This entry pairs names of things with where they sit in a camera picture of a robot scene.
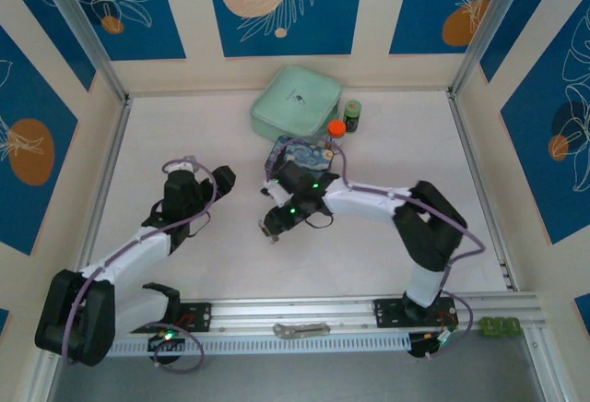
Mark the starry night tin box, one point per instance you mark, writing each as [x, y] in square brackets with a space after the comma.
[309, 155]

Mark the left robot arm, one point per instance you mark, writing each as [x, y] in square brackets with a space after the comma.
[129, 254]

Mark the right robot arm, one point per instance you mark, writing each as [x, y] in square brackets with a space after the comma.
[364, 204]

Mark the orange-lid bottle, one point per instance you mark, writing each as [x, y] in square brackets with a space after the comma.
[337, 129]

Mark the green-lid dark jar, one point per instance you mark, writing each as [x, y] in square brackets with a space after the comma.
[353, 116]

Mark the mint green zip pouch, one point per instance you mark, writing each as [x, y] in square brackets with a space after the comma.
[295, 98]

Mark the left controller board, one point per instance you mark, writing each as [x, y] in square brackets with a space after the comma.
[165, 344]

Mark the controller board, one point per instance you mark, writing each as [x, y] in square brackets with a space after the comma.
[426, 344]
[165, 344]

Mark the right controller board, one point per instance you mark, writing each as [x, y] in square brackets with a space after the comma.
[426, 344]

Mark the green terminal block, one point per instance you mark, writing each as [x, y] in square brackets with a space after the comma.
[501, 327]

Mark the aluminium side rail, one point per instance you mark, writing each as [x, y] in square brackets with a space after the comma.
[108, 180]
[479, 180]

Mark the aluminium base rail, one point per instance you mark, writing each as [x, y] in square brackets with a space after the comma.
[295, 312]

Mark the silver metal bracket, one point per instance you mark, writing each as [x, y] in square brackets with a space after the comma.
[302, 330]

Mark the black left mount plate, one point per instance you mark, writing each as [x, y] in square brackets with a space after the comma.
[198, 316]

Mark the black mount plate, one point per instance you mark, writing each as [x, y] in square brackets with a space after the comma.
[392, 312]
[198, 316]

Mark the black right mount plate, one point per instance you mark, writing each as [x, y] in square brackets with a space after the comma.
[392, 312]

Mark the aluminium frame post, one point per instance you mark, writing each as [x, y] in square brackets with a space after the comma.
[83, 33]
[495, 28]

